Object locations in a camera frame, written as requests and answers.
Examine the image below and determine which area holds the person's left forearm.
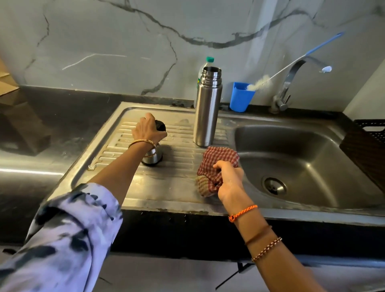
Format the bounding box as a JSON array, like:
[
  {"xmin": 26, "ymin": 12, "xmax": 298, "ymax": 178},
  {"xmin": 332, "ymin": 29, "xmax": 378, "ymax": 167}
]
[{"xmin": 87, "ymin": 141, "xmax": 157, "ymax": 206}]

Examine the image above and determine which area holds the person's right hand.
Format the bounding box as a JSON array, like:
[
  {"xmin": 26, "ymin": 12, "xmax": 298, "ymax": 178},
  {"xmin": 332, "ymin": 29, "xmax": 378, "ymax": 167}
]
[{"xmin": 213, "ymin": 160, "xmax": 246, "ymax": 206}]

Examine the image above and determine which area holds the black plastic basket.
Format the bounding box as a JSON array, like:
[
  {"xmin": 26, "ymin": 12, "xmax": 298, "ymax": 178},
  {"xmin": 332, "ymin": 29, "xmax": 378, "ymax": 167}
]
[{"xmin": 339, "ymin": 119, "xmax": 385, "ymax": 194}]

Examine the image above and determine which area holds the steel sink with drainboard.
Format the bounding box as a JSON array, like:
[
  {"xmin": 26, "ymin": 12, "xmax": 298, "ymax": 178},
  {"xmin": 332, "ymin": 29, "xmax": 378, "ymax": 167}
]
[{"xmin": 48, "ymin": 101, "xmax": 385, "ymax": 227}]

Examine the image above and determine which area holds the steel flask cup lid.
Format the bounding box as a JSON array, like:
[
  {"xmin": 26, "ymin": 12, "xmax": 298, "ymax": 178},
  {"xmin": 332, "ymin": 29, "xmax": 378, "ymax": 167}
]
[{"xmin": 141, "ymin": 144, "xmax": 163, "ymax": 165}]

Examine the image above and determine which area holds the person's left hand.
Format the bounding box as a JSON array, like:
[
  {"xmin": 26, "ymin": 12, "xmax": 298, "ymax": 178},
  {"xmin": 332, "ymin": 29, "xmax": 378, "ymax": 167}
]
[{"xmin": 131, "ymin": 113, "xmax": 168, "ymax": 146}]

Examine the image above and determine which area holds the person's right forearm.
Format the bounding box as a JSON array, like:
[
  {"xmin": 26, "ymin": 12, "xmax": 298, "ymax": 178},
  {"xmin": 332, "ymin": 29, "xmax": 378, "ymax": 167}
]
[{"xmin": 224, "ymin": 196, "xmax": 327, "ymax": 292}]

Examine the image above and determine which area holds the steel sink drain strainer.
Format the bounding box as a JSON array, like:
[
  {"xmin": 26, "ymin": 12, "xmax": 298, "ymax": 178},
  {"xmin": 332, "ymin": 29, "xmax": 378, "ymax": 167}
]
[{"xmin": 261, "ymin": 176, "xmax": 287, "ymax": 196}]

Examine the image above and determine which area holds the blue handled bottle brush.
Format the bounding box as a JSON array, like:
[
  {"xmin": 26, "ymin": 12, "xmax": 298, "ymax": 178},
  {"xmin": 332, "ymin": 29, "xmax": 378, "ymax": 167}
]
[{"xmin": 246, "ymin": 31, "xmax": 345, "ymax": 91}]

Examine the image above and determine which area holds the steel vacuum flask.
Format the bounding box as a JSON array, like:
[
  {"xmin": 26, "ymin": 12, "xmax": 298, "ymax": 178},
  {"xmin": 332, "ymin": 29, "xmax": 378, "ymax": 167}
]
[{"xmin": 193, "ymin": 66, "xmax": 223, "ymax": 147}]

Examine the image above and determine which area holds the brown cardboard box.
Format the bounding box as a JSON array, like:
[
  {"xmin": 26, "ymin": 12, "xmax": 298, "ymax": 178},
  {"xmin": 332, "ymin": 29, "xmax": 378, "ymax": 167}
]
[{"xmin": 0, "ymin": 58, "xmax": 20, "ymax": 97}]

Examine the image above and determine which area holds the orange thread bracelet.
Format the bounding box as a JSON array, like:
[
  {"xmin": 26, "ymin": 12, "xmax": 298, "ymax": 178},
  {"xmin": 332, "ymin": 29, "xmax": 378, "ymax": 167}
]
[{"xmin": 228, "ymin": 205, "xmax": 258, "ymax": 223}]

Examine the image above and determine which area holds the blue plastic cup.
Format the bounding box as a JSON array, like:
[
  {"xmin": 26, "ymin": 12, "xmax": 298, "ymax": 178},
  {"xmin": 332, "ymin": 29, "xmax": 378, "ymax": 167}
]
[{"xmin": 229, "ymin": 82, "xmax": 256, "ymax": 113}]

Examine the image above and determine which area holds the red checked cloth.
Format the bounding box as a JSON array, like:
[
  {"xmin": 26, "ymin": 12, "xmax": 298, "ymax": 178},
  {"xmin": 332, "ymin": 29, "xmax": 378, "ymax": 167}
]
[{"xmin": 196, "ymin": 146, "xmax": 240, "ymax": 198}]

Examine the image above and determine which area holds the clear bottle with green cap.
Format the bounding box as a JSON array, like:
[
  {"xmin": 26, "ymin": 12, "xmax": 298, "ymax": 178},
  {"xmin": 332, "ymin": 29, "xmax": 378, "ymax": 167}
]
[{"xmin": 196, "ymin": 56, "xmax": 215, "ymax": 91}]

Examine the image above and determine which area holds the beaded bracelet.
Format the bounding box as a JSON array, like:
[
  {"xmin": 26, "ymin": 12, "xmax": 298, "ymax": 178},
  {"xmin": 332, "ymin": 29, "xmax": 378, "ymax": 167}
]
[{"xmin": 251, "ymin": 237, "xmax": 283, "ymax": 263}]

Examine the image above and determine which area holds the gold bangle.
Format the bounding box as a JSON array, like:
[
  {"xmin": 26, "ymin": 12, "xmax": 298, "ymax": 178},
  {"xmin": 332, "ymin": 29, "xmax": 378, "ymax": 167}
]
[{"xmin": 128, "ymin": 139, "xmax": 157, "ymax": 150}]

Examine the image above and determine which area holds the steel sink faucet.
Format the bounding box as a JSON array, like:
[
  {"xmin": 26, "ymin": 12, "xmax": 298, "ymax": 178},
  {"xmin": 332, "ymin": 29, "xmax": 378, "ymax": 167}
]
[{"xmin": 270, "ymin": 55, "xmax": 333, "ymax": 114}]

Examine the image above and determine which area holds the brown thread bracelet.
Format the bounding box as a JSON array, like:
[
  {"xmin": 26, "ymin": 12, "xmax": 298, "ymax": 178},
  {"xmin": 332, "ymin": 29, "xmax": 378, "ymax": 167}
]
[{"xmin": 244, "ymin": 225, "xmax": 273, "ymax": 246}]

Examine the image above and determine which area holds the white blue patterned sleeve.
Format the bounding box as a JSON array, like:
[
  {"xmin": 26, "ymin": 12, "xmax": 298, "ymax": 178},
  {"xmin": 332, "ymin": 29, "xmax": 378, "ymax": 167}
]
[{"xmin": 0, "ymin": 182, "xmax": 123, "ymax": 292}]

